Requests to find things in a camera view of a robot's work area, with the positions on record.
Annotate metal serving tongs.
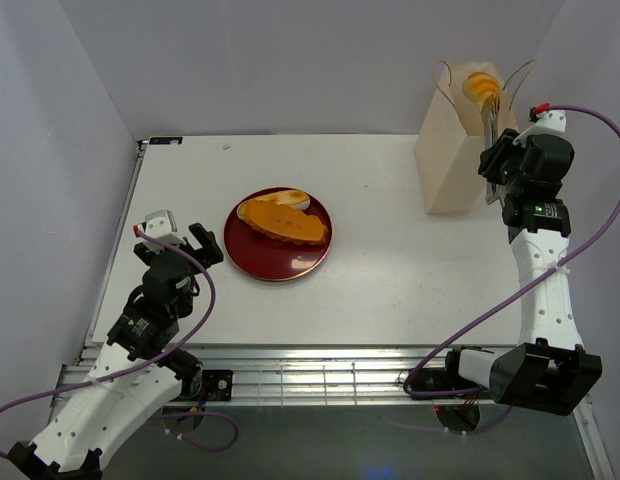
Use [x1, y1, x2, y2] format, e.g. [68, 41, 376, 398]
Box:
[479, 94, 500, 177]

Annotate striped orange croissant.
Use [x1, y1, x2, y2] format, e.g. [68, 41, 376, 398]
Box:
[462, 71, 501, 109]

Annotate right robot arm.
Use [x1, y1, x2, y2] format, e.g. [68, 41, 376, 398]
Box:
[194, 135, 582, 397]

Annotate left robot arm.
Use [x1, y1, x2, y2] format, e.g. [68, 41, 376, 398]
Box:
[6, 212, 223, 479]

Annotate cream paper bag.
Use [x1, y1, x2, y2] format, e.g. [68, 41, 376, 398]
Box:
[414, 59, 536, 215]

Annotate flat orange bread slice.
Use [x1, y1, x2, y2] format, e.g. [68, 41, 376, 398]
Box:
[238, 199, 328, 245]

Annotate long white baguette bread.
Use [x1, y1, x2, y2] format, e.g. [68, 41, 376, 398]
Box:
[253, 189, 311, 211]

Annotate dark red round plate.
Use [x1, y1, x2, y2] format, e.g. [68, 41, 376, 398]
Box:
[223, 187, 333, 282]

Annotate black label sticker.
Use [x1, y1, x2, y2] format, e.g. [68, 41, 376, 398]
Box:
[148, 136, 183, 145]

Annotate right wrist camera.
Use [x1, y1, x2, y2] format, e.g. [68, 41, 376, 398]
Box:
[527, 103, 567, 136]

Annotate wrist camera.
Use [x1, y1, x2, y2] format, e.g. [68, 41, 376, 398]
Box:
[133, 209, 182, 245]
[527, 103, 567, 136]

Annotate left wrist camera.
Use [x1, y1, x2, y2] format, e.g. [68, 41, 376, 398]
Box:
[133, 209, 182, 245]

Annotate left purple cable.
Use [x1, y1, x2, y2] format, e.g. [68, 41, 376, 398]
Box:
[0, 232, 240, 459]

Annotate aluminium table frame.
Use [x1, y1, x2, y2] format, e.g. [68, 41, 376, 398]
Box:
[49, 137, 616, 480]

